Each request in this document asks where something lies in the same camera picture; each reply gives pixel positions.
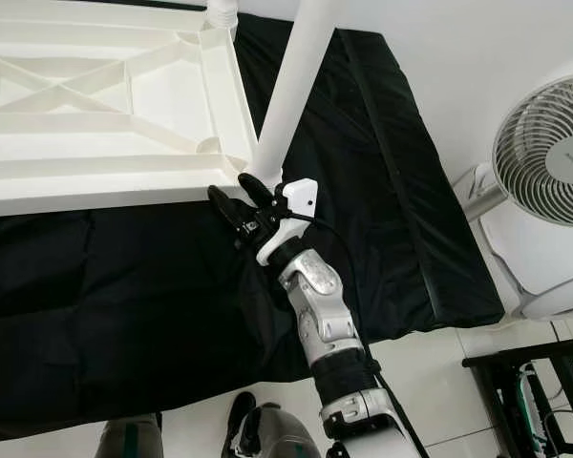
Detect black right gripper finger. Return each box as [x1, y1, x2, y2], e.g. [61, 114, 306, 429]
[237, 173, 276, 213]
[208, 185, 254, 238]

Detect white plastic table leg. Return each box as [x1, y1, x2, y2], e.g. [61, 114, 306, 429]
[205, 0, 240, 30]
[239, 0, 340, 197]

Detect white plastic table top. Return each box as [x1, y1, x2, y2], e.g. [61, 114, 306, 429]
[0, 0, 259, 218]

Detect black tablecloth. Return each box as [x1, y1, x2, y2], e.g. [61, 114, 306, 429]
[0, 11, 507, 445]

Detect grey right robot foot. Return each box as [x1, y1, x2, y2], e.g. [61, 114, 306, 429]
[224, 391, 321, 458]

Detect grey robot foot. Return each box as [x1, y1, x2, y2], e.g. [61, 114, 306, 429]
[100, 415, 163, 458]
[224, 391, 321, 458]

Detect grey left robot foot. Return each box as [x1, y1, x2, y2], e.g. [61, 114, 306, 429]
[100, 415, 163, 458]

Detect white floor fan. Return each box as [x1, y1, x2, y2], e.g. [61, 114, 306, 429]
[458, 59, 573, 321]

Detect green white appliance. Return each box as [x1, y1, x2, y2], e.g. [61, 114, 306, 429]
[511, 363, 555, 458]

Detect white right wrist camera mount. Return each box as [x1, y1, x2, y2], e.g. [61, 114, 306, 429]
[256, 177, 319, 266]

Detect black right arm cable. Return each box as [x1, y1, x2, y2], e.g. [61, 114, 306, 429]
[301, 215, 421, 449]

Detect black metal furniture frame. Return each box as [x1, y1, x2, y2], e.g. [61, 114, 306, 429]
[463, 336, 573, 458]

